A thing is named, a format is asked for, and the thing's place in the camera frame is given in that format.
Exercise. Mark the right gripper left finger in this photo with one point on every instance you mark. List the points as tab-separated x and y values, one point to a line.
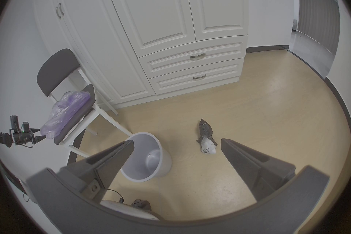
109	164

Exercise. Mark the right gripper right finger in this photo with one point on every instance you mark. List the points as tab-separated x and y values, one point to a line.
246	164

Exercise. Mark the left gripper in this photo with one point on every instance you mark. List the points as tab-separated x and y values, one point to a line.
23	138

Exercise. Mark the purple plastic bag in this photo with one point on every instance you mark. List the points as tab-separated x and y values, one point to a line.
65	112

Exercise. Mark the white printed wrapper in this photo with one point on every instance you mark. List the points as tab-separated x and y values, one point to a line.
208	148

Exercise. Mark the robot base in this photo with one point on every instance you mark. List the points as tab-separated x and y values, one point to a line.
126	209

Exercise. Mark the white trash bin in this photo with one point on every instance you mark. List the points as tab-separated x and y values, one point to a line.
164	161

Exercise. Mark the grey seat white chair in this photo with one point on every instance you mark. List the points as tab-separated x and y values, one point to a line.
57	68

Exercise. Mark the grey curtain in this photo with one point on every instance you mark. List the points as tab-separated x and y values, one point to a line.
315	21

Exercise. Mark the white wardrobe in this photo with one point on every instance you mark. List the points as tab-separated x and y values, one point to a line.
164	8

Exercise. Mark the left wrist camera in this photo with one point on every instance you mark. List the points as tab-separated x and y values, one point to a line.
25	126

